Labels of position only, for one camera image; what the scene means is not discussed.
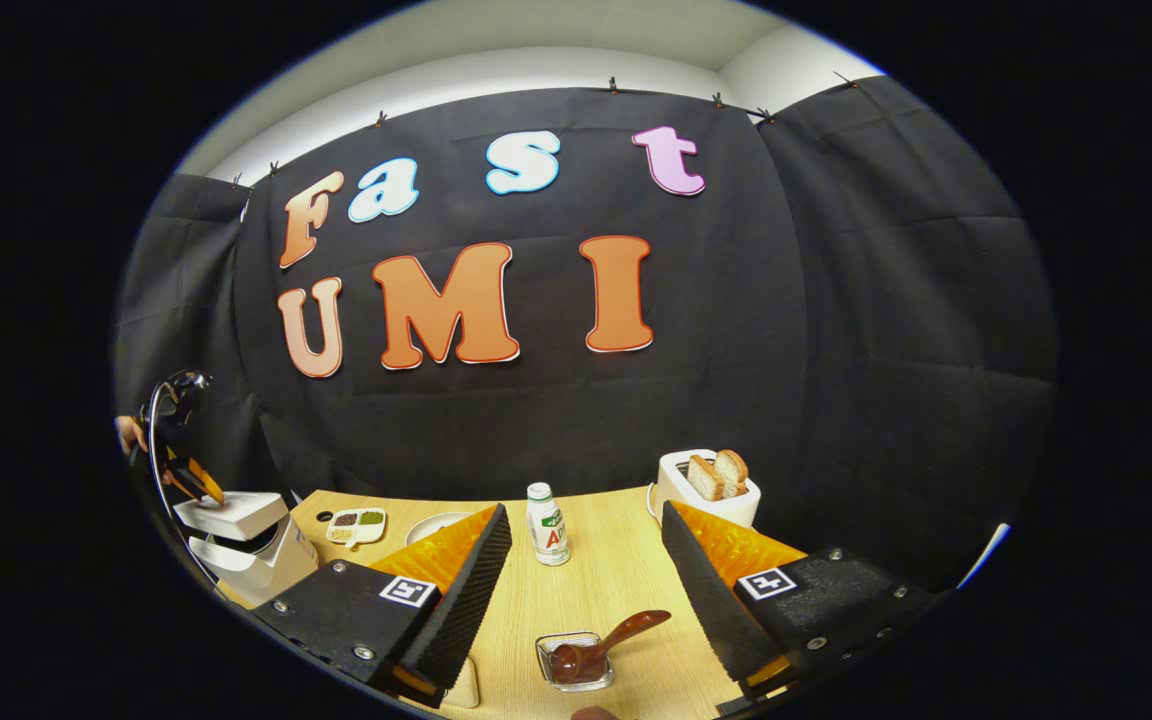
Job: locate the white round plate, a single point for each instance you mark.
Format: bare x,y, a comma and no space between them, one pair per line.
431,525

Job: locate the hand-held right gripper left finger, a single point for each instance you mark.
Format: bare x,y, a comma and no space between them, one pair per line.
471,610

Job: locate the toast bread slice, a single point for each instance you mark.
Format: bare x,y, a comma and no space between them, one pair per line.
733,470
706,478

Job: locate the white divided bean dish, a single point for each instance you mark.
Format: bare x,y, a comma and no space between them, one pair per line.
356,527

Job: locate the white drink bottle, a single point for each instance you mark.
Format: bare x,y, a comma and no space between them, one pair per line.
548,530

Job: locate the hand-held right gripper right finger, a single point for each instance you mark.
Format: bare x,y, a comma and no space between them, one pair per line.
706,610

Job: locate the brown wooden spoon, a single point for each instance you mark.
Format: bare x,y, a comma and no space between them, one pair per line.
616,635

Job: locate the white toaster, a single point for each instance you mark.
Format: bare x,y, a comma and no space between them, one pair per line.
676,480

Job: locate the black backdrop cloth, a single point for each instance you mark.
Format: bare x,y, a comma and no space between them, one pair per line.
836,350

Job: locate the white rice cooker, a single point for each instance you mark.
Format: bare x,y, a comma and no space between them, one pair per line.
256,575

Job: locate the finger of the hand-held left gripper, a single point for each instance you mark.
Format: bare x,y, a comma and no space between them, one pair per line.
194,478

